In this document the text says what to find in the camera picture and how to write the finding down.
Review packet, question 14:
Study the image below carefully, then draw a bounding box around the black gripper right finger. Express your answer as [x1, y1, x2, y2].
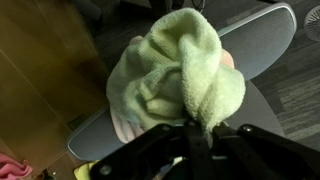
[209, 121, 320, 180]

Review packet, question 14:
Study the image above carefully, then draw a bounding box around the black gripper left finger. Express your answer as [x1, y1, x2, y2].
[89, 119, 214, 180]

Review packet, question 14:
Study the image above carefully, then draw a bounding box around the peach cloth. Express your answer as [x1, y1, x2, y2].
[109, 35, 236, 145]

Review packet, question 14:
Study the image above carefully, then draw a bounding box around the light green towel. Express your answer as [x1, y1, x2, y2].
[105, 7, 247, 135]

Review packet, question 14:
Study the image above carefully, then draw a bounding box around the brown cardboard box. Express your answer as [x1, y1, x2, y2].
[0, 0, 112, 168]

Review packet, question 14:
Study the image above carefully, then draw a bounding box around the yellow microfibre cloth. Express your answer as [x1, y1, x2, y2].
[73, 159, 101, 180]

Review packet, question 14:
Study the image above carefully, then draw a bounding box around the pink cloth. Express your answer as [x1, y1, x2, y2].
[0, 152, 34, 180]

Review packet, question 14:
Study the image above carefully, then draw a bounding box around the white floor fan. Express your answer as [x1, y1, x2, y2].
[303, 4, 320, 43]

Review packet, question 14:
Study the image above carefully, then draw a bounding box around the grey office chair black frame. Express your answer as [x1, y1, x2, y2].
[65, 2, 298, 163]

